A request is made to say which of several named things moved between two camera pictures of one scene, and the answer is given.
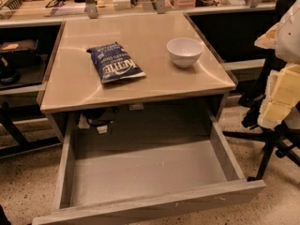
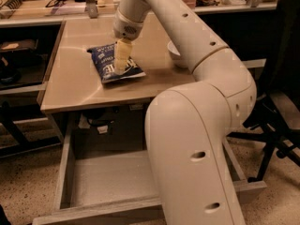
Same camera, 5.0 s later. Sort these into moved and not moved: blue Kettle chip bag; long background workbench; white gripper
Moved: white gripper
Not moved: long background workbench; blue Kettle chip bag
